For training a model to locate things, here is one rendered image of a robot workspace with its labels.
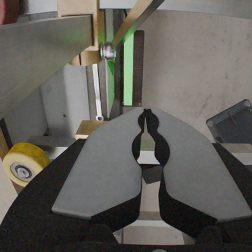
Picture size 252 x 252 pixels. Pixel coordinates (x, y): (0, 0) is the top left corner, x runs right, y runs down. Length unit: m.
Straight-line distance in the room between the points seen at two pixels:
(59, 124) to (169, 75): 0.75
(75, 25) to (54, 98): 0.42
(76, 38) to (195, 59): 1.04
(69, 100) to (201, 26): 0.83
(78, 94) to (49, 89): 0.09
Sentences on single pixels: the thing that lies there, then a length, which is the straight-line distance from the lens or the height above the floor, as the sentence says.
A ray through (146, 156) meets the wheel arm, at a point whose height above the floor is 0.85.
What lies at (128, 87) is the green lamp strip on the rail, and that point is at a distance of 0.45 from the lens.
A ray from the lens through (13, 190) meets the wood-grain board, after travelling 0.43.
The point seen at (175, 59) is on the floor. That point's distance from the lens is 1.17.
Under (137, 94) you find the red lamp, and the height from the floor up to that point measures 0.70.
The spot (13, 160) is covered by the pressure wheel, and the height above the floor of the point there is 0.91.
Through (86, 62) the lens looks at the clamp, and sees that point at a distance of 0.26.
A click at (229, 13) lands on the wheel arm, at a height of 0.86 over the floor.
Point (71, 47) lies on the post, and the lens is 0.17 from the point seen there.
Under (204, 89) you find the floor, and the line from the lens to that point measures 1.26.
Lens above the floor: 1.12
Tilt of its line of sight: 58 degrees down
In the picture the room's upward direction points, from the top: 174 degrees counter-clockwise
